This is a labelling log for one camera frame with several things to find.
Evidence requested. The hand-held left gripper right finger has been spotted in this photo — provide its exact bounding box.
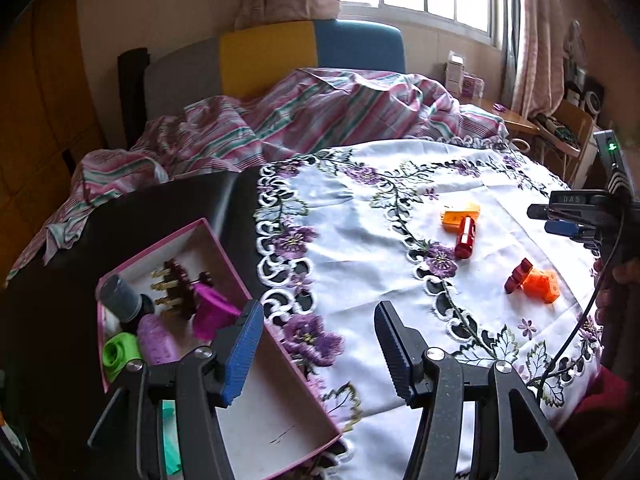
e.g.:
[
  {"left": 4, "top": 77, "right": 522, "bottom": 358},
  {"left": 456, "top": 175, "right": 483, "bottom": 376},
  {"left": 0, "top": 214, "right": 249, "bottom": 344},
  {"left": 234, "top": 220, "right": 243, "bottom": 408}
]
[{"left": 373, "top": 301, "right": 581, "bottom": 480}]

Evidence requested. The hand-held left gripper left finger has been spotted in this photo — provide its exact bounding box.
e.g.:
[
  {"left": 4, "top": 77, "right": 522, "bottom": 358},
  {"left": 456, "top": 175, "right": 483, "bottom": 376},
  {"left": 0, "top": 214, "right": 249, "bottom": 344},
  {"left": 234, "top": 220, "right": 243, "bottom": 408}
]
[{"left": 87, "top": 299, "right": 265, "bottom": 480}]

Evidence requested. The magenta plastic spool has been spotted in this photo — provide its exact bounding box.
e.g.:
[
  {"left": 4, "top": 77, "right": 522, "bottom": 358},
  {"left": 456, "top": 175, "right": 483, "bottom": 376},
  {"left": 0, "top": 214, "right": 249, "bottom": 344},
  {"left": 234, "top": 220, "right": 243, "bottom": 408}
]
[{"left": 192, "top": 282, "right": 242, "bottom": 341}]

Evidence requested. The orange plastic block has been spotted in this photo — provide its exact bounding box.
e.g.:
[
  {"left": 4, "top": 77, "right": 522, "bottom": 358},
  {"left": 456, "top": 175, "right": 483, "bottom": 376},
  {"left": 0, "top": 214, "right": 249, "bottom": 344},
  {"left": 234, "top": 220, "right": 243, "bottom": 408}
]
[{"left": 522, "top": 267, "right": 560, "bottom": 305}]

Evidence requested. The dark red small piece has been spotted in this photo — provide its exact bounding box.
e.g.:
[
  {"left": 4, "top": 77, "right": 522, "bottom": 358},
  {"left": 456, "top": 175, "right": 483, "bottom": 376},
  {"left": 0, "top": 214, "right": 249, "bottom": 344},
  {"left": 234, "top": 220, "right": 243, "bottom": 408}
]
[{"left": 504, "top": 257, "right": 535, "bottom": 295}]

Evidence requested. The pink cardboard box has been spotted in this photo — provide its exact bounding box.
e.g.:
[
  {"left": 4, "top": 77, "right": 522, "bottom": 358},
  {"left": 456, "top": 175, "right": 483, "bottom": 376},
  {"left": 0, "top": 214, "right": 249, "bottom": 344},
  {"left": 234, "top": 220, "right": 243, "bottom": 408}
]
[{"left": 95, "top": 217, "right": 346, "bottom": 478}]

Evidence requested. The red metallic cylinder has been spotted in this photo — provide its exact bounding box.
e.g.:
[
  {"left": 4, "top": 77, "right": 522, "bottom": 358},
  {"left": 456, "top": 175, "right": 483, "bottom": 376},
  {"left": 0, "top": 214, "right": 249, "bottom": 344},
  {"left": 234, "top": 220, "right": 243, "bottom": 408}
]
[{"left": 454, "top": 215, "right": 478, "bottom": 260}]

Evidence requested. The purple oval soap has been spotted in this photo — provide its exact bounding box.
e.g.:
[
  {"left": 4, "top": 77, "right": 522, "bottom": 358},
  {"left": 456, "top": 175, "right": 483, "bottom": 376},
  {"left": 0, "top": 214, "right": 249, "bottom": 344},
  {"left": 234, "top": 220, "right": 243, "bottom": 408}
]
[{"left": 136, "top": 314, "right": 181, "bottom": 365}]

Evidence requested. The yellow-orange plastic piece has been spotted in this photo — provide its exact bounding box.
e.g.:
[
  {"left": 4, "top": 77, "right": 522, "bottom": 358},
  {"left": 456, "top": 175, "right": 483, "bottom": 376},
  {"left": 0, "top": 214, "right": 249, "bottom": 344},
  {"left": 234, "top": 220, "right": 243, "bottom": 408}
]
[{"left": 440, "top": 202, "right": 482, "bottom": 233}]

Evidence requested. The brown peg board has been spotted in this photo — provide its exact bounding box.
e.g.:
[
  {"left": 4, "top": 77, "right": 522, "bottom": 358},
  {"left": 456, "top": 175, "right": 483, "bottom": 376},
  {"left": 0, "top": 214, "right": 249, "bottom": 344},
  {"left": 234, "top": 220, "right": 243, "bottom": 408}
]
[{"left": 150, "top": 258, "right": 213, "bottom": 318}]

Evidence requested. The green plastic spool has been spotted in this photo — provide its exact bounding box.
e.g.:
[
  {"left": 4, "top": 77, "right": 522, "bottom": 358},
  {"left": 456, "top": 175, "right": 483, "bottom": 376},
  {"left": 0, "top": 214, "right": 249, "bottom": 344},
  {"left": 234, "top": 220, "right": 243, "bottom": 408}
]
[{"left": 102, "top": 332, "right": 143, "bottom": 381}]

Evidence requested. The person's right hand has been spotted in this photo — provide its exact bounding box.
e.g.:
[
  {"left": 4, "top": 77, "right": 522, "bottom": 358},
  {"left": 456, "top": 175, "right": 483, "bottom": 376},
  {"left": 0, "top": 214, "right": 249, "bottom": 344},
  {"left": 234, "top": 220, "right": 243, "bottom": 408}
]
[{"left": 592, "top": 257, "right": 640, "bottom": 326}]

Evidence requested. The wooden desk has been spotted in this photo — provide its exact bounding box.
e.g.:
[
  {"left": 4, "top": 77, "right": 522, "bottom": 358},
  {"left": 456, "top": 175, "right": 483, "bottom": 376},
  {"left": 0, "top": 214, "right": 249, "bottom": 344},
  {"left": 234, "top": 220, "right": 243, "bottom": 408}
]
[{"left": 480, "top": 100, "right": 541, "bottom": 137}]

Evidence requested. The wooden chair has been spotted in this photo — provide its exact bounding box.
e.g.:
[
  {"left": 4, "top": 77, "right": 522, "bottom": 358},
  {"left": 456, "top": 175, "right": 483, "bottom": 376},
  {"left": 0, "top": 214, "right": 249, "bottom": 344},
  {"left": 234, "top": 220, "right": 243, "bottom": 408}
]
[{"left": 529, "top": 99, "right": 597, "bottom": 187}]

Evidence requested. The black speaker set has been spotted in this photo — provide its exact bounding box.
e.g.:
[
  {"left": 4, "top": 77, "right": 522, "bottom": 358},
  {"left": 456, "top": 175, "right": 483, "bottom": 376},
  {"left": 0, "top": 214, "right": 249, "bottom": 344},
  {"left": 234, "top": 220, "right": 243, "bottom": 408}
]
[{"left": 565, "top": 67, "right": 607, "bottom": 117}]

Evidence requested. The white embroidered floral tablecloth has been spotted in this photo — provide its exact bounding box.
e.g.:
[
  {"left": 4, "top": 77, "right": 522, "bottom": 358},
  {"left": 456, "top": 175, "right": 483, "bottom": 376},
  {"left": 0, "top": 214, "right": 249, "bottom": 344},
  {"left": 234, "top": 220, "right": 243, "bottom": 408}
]
[{"left": 252, "top": 137, "right": 606, "bottom": 480}]

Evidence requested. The teal plastic object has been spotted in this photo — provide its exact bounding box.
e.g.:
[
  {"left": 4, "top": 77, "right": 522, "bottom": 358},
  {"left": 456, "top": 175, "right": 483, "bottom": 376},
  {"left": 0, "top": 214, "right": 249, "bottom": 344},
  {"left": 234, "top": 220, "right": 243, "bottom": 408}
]
[{"left": 161, "top": 400, "right": 184, "bottom": 476}]

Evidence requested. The grey glitter bottle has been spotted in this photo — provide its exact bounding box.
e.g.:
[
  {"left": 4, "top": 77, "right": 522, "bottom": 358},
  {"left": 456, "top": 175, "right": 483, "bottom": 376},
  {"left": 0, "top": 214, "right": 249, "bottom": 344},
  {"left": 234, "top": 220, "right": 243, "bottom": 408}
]
[{"left": 97, "top": 274, "right": 156, "bottom": 333}]

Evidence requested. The purple printed carton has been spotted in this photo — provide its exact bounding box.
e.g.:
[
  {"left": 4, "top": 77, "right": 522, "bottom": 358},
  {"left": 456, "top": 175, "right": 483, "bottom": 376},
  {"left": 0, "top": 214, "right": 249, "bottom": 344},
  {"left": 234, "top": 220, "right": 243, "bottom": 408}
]
[{"left": 460, "top": 74, "right": 486, "bottom": 100}]

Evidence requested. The white carton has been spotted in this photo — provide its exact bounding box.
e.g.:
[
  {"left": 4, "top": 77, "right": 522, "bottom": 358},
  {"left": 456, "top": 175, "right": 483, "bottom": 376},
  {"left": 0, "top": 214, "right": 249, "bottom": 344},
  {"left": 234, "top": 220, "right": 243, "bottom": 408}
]
[{"left": 442, "top": 52, "right": 466, "bottom": 96}]

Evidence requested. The pink striped blanket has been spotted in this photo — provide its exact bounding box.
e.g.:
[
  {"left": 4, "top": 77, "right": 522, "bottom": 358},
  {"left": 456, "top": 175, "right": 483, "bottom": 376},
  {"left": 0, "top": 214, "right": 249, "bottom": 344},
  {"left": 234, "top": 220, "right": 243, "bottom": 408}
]
[{"left": 5, "top": 67, "right": 511, "bottom": 286}]

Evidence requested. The grey yellow blue headboard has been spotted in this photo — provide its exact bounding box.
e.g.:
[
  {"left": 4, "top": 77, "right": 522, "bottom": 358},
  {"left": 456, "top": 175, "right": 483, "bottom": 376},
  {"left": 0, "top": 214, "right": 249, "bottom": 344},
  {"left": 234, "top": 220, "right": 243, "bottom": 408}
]
[{"left": 117, "top": 20, "right": 406, "bottom": 148}]

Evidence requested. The wooden wardrobe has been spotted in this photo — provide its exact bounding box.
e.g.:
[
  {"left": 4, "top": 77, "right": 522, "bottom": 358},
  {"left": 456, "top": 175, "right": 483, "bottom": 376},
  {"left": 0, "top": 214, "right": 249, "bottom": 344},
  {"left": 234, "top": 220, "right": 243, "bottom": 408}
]
[{"left": 0, "top": 0, "right": 107, "bottom": 281}]

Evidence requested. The black cable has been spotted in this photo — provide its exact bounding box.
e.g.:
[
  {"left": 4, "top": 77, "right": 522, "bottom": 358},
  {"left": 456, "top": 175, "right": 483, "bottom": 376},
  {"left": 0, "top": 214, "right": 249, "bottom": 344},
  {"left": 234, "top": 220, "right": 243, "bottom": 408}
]
[{"left": 537, "top": 205, "right": 628, "bottom": 396}]

